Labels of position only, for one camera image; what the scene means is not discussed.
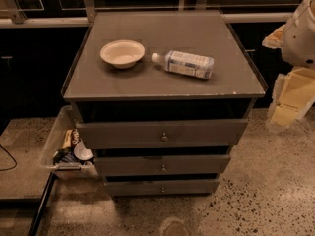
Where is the clear plastic water bottle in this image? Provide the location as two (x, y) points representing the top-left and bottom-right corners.
(151, 50), (215, 80)

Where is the grey top drawer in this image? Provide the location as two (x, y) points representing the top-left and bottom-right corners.
(77, 119), (248, 149)

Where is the black floor cable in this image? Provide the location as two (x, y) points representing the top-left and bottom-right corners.
(0, 144), (18, 172)

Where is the grey drawer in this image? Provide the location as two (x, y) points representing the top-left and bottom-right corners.
(77, 119), (248, 149)
(105, 179), (220, 196)
(94, 155), (230, 176)

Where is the clear plastic storage bin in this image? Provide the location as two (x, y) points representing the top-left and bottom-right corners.
(40, 105), (98, 180)

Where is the white paper bowl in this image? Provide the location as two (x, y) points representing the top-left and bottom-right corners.
(100, 40), (145, 69)

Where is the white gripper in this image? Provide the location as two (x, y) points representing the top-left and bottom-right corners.
(262, 26), (315, 129)

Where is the grey middle drawer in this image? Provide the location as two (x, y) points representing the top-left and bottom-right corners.
(94, 155), (230, 176)

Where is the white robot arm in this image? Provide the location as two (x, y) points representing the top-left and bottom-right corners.
(262, 0), (315, 132)

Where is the grey bottom drawer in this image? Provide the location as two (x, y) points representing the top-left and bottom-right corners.
(105, 179), (220, 196)

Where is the grey drawer cabinet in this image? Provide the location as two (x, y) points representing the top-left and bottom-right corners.
(63, 11), (266, 184)

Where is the snack bag in bin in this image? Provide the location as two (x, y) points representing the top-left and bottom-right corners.
(53, 129), (81, 164)

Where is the metal railing frame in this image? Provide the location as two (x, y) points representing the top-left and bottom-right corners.
(0, 0), (303, 28)

